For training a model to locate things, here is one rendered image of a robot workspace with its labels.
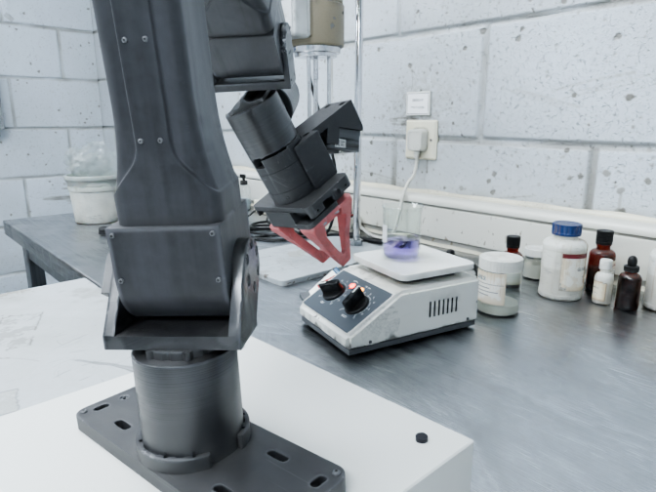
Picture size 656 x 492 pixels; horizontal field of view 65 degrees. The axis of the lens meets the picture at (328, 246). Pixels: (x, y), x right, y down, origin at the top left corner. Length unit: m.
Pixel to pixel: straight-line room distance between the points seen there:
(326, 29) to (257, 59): 0.47
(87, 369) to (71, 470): 0.27
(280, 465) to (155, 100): 0.21
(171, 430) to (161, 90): 0.19
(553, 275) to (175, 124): 0.67
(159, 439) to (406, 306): 0.37
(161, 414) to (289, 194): 0.29
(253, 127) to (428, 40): 0.74
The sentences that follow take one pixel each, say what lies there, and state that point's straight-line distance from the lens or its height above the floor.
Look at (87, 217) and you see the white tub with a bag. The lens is 1.48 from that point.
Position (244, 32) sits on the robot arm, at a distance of 0.48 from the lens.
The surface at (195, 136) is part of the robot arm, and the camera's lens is 0.29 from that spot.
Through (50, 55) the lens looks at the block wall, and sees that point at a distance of 2.89.
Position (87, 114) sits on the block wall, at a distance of 2.91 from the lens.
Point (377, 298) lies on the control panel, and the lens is 0.63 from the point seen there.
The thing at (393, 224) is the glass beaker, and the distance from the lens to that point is 0.66.
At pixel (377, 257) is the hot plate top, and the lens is 0.70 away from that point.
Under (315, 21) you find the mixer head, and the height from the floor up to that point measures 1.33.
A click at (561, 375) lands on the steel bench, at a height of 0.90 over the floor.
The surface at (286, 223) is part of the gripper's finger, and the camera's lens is 0.56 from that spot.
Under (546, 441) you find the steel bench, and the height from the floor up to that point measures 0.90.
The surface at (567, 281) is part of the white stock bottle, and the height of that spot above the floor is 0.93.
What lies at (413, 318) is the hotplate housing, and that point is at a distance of 0.64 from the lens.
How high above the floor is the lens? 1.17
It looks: 14 degrees down
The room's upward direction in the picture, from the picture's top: straight up
